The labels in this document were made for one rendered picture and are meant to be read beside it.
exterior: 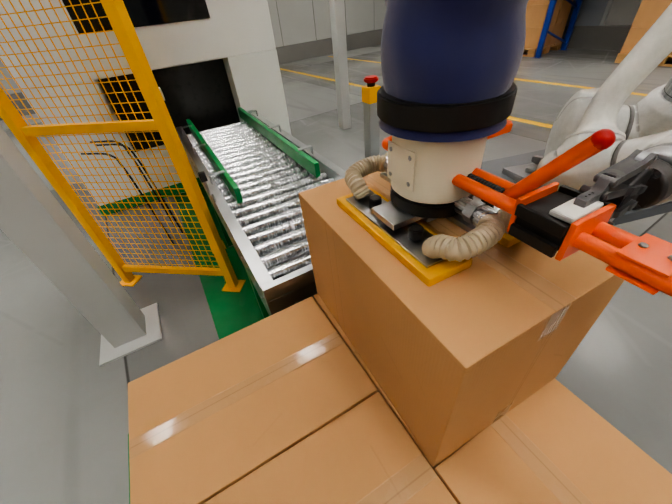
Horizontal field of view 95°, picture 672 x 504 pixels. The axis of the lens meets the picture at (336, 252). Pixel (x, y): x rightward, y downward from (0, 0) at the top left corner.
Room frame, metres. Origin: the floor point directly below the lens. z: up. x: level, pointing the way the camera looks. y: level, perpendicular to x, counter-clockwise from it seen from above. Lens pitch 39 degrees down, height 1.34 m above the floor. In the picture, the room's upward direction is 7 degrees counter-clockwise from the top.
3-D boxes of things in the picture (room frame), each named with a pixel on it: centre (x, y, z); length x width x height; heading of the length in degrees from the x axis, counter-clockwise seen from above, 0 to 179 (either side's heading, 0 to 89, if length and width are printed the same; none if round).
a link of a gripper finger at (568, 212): (0.33, -0.33, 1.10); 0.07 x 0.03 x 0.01; 115
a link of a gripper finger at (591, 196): (0.34, -0.35, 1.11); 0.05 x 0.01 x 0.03; 115
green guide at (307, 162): (2.38, 0.36, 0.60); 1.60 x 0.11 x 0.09; 25
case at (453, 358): (0.56, -0.22, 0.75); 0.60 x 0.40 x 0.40; 24
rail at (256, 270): (1.81, 0.74, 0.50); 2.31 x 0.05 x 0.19; 25
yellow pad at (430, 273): (0.53, -0.13, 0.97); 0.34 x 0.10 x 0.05; 24
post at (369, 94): (1.63, -0.26, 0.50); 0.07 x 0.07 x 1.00; 25
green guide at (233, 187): (2.16, 0.84, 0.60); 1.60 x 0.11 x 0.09; 25
